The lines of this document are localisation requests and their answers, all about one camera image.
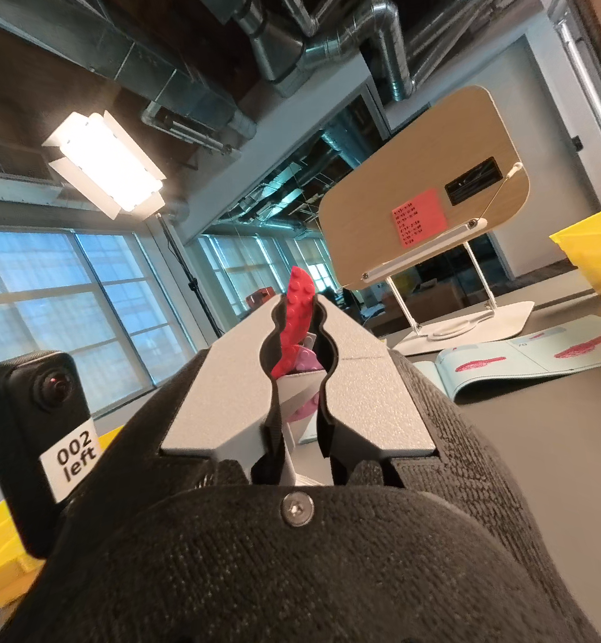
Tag pink sticky note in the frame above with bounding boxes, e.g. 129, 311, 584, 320
391, 188, 450, 251

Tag round silver ventilation duct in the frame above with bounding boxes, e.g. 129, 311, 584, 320
228, 0, 418, 102

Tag wooden book stand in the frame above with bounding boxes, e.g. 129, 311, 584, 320
319, 85, 535, 357

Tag rectangular metal ventilation duct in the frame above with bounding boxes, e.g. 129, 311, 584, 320
0, 0, 257, 154

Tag studio light panel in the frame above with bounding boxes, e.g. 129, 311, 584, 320
41, 110, 167, 221

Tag instruction booklet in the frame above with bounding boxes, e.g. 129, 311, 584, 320
413, 316, 601, 404

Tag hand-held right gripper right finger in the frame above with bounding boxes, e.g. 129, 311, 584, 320
313, 295, 438, 460

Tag pink toy brick model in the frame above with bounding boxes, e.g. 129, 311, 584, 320
286, 336, 327, 424

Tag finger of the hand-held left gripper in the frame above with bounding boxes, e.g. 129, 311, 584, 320
276, 370, 331, 485

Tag red toy brick plate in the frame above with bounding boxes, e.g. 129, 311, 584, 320
271, 266, 315, 380

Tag black light stand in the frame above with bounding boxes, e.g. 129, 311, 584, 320
156, 213, 227, 338

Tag silver ceiling pipe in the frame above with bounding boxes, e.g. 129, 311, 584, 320
556, 0, 601, 203

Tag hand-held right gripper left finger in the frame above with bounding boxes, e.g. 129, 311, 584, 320
159, 295, 287, 477

